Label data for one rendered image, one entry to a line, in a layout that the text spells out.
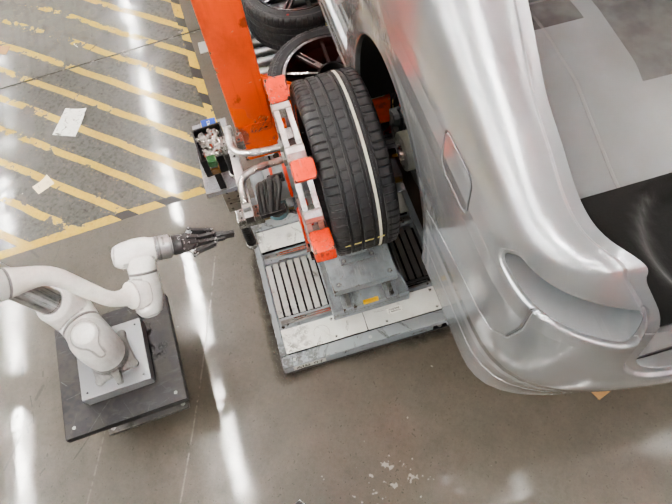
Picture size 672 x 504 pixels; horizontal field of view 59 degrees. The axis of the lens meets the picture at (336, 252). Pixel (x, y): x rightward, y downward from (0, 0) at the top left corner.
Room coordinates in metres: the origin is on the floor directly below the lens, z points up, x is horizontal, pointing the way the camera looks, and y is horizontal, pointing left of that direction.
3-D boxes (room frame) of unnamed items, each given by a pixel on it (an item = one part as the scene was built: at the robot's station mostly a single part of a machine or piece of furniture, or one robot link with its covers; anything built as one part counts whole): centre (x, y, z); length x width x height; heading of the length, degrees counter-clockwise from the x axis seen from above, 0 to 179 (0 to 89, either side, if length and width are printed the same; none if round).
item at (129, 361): (0.97, 0.97, 0.39); 0.22 x 0.18 x 0.06; 21
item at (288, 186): (1.35, 0.16, 0.85); 0.21 x 0.14 x 0.14; 97
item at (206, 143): (1.86, 0.47, 0.51); 0.20 x 0.14 x 0.13; 10
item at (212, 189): (1.88, 0.47, 0.44); 0.43 x 0.17 x 0.03; 7
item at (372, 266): (1.38, -0.08, 0.32); 0.40 x 0.30 x 0.28; 7
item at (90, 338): (0.99, 0.98, 0.53); 0.18 x 0.16 x 0.22; 34
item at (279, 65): (2.23, -0.14, 0.39); 0.66 x 0.66 x 0.24
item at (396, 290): (1.36, -0.09, 0.13); 0.50 x 0.36 x 0.10; 7
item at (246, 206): (1.25, 0.19, 1.03); 0.19 x 0.18 x 0.11; 97
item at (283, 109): (1.36, 0.08, 0.85); 0.54 x 0.07 x 0.54; 7
